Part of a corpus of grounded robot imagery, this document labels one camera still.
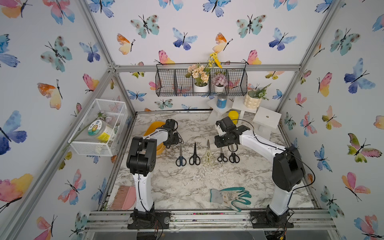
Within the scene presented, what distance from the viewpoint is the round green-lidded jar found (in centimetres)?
64

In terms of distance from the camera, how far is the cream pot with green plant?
87 cm

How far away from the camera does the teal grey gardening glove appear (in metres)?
0.80

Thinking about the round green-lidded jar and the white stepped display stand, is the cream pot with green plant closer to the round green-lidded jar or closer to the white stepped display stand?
the white stepped display stand

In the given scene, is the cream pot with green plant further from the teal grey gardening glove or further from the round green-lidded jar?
the round green-lidded jar

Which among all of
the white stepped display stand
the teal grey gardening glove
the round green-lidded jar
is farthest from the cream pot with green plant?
the round green-lidded jar

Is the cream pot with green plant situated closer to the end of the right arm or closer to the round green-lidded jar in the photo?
the end of the right arm

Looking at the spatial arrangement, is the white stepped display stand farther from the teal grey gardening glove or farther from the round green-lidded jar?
the round green-lidded jar

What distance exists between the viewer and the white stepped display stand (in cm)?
93
